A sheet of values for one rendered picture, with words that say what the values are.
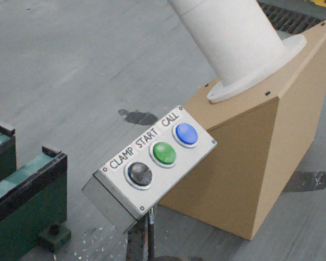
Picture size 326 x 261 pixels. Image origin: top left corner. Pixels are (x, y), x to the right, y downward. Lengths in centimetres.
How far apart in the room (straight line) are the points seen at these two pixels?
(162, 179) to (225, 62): 39
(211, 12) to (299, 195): 35
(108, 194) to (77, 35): 90
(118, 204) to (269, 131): 30
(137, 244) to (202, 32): 39
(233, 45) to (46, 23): 67
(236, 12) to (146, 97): 36
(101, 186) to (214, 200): 36
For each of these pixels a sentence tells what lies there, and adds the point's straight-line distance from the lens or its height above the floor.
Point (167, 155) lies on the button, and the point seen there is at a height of 107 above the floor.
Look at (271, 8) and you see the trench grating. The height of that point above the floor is 0.
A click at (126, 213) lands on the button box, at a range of 78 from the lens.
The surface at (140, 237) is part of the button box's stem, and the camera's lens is 90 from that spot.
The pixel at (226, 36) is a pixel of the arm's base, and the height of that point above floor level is 105.
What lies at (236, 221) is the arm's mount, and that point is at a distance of 111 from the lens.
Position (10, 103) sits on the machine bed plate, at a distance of 140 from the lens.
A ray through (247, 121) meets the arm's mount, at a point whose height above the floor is 101.
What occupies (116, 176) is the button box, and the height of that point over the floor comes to 107.
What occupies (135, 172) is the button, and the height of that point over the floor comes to 107.
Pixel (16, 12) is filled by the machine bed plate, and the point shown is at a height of 80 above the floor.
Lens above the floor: 155
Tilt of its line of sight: 34 degrees down
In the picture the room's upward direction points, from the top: 5 degrees clockwise
